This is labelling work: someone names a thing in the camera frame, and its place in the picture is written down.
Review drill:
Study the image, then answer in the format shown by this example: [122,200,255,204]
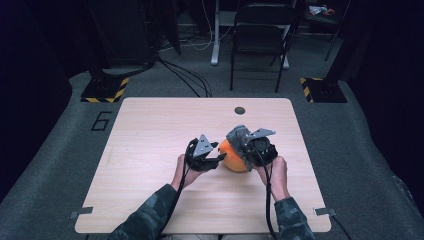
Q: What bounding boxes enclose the person's right hand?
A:
[256,155,291,202]

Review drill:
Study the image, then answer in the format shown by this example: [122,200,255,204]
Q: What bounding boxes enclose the black stand base striped edge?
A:
[299,77,348,104]
[80,77,130,104]

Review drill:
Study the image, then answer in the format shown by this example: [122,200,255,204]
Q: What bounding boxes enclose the thin black cable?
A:
[329,214,353,240]

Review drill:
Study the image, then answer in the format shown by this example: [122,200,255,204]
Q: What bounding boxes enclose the person's left hand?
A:
[170,153,205,192]

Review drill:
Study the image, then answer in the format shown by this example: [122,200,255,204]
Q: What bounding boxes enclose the left hand-held gripper cable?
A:
[158,138,198,238]

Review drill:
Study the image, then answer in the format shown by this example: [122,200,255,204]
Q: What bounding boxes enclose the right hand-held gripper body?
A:
[244,128,279,168]

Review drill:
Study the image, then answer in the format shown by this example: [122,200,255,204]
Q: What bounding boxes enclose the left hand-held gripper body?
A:
[184,133,218,173]

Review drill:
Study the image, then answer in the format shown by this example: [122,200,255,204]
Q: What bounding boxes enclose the orange and white items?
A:
[308,4,337,17]

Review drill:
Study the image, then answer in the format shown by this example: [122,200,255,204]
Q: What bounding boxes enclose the grey cloth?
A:
[225,124,255,173]

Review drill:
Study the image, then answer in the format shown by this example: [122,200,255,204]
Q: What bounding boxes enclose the grey metal table bracket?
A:
[68,206,94,220]
[314,207,337,217]

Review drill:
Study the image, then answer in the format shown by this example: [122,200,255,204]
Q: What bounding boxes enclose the black folding chair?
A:
[229,2,298,94]

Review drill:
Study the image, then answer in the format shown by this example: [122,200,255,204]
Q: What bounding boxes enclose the hand-held gripper cable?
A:
[251,146,279,240]
[158,138,198,238]

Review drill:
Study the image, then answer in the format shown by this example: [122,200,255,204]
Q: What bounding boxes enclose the white desk leg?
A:
[210,0,222,66]

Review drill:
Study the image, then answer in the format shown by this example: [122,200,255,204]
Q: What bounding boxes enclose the white floor cable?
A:
[159,0,234,53]

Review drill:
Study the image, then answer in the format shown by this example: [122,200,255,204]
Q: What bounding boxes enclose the right hand-held gripper cable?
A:
[251,146,279,240]

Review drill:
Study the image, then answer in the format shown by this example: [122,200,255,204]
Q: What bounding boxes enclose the black cabinet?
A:
[88,0,158,68]

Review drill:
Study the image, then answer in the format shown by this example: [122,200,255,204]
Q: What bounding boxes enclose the black floor cables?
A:
[156,56,213,98]

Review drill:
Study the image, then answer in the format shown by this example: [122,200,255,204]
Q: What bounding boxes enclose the orange plush toy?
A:
[218,138,250,173]

